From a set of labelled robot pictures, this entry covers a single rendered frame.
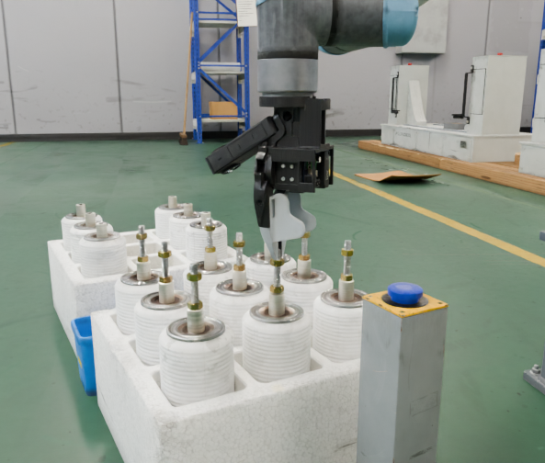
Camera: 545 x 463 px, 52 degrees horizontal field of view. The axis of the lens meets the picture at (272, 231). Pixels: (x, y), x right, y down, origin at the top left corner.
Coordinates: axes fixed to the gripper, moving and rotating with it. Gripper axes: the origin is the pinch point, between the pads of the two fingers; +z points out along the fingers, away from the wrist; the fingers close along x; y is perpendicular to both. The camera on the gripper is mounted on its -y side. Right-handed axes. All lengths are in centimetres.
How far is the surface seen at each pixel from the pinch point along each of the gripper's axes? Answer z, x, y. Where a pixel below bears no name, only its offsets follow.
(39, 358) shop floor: 34, 12, -60
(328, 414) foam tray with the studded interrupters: 22.0, -1.7, 8.9
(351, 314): 9.9, 5.2, 9.7
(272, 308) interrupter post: 8.2, -1.1, 0.4
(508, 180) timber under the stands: 32, 300, 19
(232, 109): -2, 524, -292
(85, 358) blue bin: 26.4, 4.4, -39.7
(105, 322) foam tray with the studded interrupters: 16.2, 0.3, -30.6
